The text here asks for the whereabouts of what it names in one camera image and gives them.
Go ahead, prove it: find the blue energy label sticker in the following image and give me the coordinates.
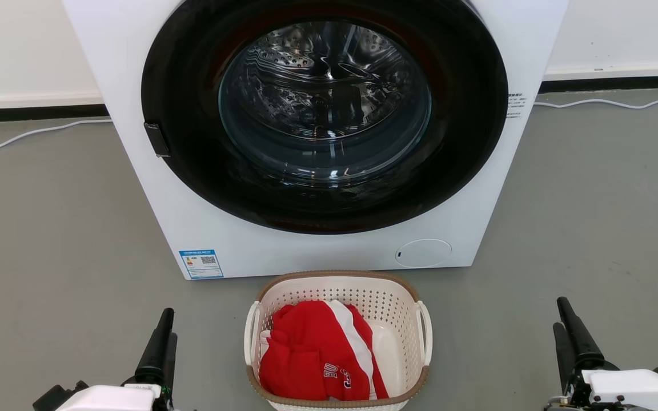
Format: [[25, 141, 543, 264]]
[[179, 249, 224, 280]]

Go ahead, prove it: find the red garment with white stripe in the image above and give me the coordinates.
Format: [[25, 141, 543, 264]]
[[259, 300, 390, 401]]

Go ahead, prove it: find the round white filter cover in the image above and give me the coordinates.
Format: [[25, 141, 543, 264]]
[[395, 239, 452, 269]]

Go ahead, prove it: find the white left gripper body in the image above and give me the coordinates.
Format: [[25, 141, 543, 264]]
[[55, 384, 164, 411]]

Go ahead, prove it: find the cream laundry basket brown rim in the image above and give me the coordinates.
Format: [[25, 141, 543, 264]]
[[243, 270, 434, 411]]

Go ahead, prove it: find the black door latch handle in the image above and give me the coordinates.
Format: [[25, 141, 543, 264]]
[[144, 122, 171, 158]]

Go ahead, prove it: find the small printed text sticker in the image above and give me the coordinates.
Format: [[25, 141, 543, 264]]
[[506, 92, 528, 119]]

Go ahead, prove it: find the white front-load washing machine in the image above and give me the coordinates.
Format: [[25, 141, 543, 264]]
[[62, 0, 569, 280]]

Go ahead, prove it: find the black round glass machine door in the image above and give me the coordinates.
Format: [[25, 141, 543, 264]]
[[141, 0, 509, 235]]

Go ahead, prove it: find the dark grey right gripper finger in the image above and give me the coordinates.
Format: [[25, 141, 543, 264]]
[[553, 323, 578, 394], [556, 297, 605, 370]]

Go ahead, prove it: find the white power cable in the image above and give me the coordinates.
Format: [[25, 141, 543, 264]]
[[533, 97, 658, 110], [0, 117, 114, 151]]

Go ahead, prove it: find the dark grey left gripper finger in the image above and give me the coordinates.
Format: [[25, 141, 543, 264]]
[[135, 308, 175, 384], [162, 333, 178, 394]]

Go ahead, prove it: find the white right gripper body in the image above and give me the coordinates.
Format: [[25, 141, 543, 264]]
[[545, 362, 658, 411]]

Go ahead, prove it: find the steel washing drum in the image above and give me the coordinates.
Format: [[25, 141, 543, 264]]
[[219, 22, 432, 173]]

